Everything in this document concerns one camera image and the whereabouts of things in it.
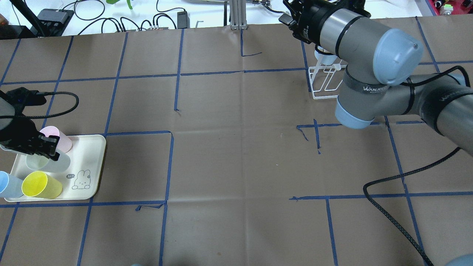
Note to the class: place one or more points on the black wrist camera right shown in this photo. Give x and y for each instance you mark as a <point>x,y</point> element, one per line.
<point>292,16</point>

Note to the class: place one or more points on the white wire cup rack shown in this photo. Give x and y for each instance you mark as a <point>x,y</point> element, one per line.
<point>324,81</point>

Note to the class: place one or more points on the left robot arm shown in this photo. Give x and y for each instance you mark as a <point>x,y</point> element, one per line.
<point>8,114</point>

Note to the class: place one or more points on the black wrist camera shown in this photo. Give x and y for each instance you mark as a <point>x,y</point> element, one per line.
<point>22,97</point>
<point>292,16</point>

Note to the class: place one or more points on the cream serving tray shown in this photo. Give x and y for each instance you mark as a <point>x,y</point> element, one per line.
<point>80,180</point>

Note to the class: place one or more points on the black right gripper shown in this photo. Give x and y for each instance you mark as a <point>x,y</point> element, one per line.
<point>309,21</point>

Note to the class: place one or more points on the cream white cup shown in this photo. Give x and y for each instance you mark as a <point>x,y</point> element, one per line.
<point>41,163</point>

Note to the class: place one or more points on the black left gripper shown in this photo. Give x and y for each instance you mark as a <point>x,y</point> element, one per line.
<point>14,135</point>

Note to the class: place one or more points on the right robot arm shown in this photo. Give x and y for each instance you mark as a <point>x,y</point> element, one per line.
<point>378,79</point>

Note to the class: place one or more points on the light blue ikea cup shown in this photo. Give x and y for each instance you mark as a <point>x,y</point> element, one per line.
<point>325,60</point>

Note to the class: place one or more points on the aluminium frame post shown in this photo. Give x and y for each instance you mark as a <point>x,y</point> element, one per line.
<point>238,14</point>

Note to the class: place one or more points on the yellow cup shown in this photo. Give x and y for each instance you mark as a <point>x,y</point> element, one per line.
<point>38,184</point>

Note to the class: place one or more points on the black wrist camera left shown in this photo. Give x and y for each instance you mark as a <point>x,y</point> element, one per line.
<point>22,97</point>

